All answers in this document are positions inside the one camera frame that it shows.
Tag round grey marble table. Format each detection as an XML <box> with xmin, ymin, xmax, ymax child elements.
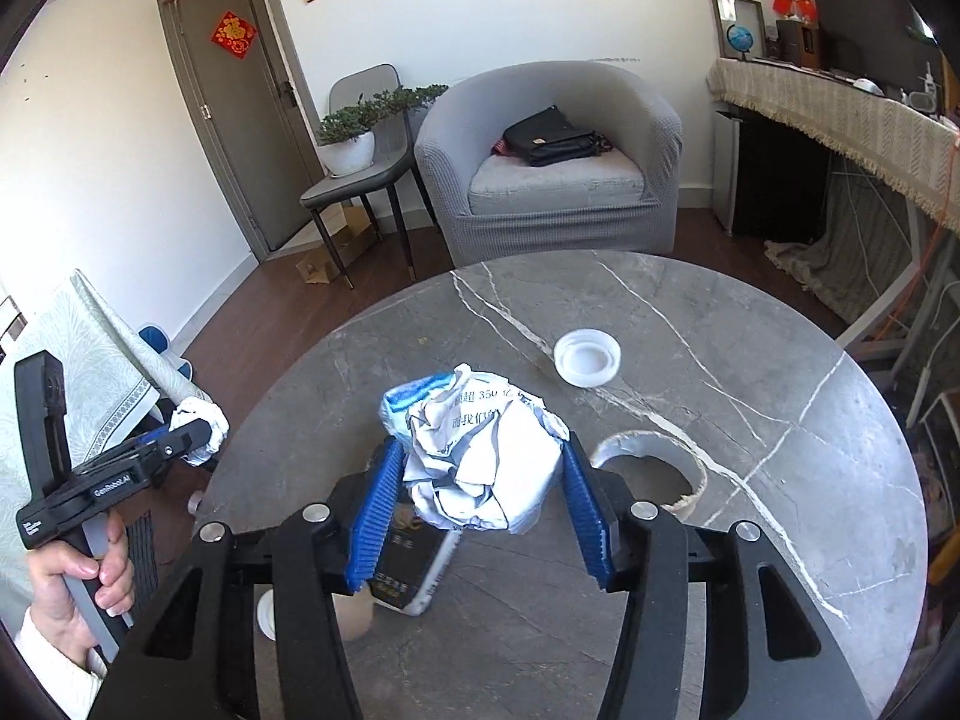
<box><xmin>192</xmin><ymin>248</ymin><xmax>931</xmax><ymax>720</ymax></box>

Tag white plastic lid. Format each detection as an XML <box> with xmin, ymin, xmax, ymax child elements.
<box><xmin>553</xmin><ymin>328</ymin><xmax>622</xmax><ymax>388</ymax></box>

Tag grey door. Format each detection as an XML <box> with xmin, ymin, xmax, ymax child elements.
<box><xmin>174</xmin><ymin>0</ymin><xmax>320</xmax><ymax>260</ymax></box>

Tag patterned white tablecloth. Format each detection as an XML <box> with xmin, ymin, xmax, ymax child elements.
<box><xmin>0</xmin><ymin>271</ymin><xmax>206</xmax><ymax>632</ymax></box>

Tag person's left hand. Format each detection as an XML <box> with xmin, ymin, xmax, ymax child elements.
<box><xmin>26</xmin><ymin>509</ymin><xmax>135</xmax><ymax>668</ymax></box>

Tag framed picture on desk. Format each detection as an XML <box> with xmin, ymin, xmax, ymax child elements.
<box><xmin>711</xmin><ymin>0</ymin><xmax>768</xmax><ymax>60</ymax></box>

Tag black handbag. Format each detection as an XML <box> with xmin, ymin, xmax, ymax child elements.
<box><xmin>501</xmin><ymin>106</ymin><xmax>610</xmax><ymax>167</ymax></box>

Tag small white paper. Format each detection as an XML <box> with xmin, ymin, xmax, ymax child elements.
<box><xmin>169</xmin><ymin>397</ymin><xmax>229</xmax><ymax>466</ymax></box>

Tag dark box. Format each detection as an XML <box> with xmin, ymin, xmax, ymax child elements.
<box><xmin>370</xmin><ymin>504</ymin><xmax>462</xmax><ymax>617</ymax></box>

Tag cardboard box on floor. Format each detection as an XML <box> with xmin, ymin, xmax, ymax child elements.
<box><xmin>296</xmin><ymin>203</ymin><xmax>379</xmax><ymax>284</ymax></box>

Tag grey dining chair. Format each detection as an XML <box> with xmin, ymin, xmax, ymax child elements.
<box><xmin>299</xmin><ymin>64</ymin><xmax>438</xmax><ymax>286</ymax></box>

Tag grey armchair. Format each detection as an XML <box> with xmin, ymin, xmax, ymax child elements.
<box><xmin>413</xmin><ymin>58</ymin><xmax>685</xmax><ymax>269</ymax></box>

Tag beige fringed desk cloth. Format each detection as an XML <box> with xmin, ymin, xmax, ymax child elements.
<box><xmin>706</xmin><ymin>59</ymin><xmax>958</xmax><ymax>232</ymax></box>

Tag small red flags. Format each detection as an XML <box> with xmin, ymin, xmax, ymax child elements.
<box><xmin>771</xmin><ymin>0</ymin><xmax>818</xmax><ymax>23</ymax></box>

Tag small blue globe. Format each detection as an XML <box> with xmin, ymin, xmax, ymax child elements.
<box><xmin>724</xmin><ymin>23</ymin><xmax>755</xmax><ymax>60</ymax></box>

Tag red door decoration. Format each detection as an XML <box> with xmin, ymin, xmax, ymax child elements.
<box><xmin>210</xmin><ymin>11</ymin><xmax>259</xmax><ymax>60</ymax></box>

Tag white blue paper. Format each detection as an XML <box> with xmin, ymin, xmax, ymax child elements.
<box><xmin>379</xmin><ymin>364</ymin><xmax>571</xmax><ymax>535</ymax></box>

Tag beige tape ring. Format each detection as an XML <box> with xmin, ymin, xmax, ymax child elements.
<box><xmin>589</xmin><ymin>429</ymin><xmax>710</xmax><ymax>519</ymax></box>

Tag potted green plant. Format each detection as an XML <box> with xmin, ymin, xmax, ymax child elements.
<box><xmin>317</xmin><ymin>85</ymin><xmax>449</xmax><ymax>177</ymax></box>

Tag black monitor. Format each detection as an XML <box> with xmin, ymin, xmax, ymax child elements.
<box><xmin>815</xmin><ymin>0</ymin><xmax>944</xmax><ymax>91</ymax></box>

